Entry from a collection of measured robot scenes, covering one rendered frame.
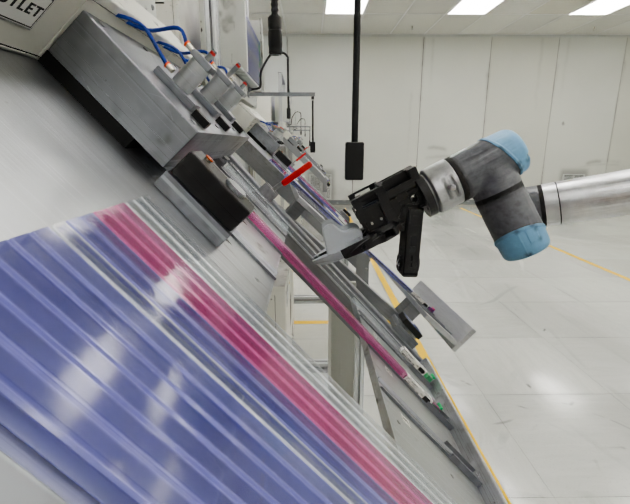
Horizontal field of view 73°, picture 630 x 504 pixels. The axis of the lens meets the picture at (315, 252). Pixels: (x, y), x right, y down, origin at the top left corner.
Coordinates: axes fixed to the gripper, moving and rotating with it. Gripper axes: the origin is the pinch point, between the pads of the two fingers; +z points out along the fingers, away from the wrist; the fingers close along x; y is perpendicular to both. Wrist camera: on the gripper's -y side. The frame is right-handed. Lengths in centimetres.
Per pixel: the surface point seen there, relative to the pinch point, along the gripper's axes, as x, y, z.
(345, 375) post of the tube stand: -29.2, -36.9, 11.4
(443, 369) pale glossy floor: -132, -115, -16
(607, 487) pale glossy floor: -53, -130, -44
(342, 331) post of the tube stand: -29.1, -25.8, 6.6
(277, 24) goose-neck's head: 9.2, 32.1, -10.0
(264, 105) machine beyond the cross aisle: -440, 78, 19
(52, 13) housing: 30.5, 35.6, 6.4
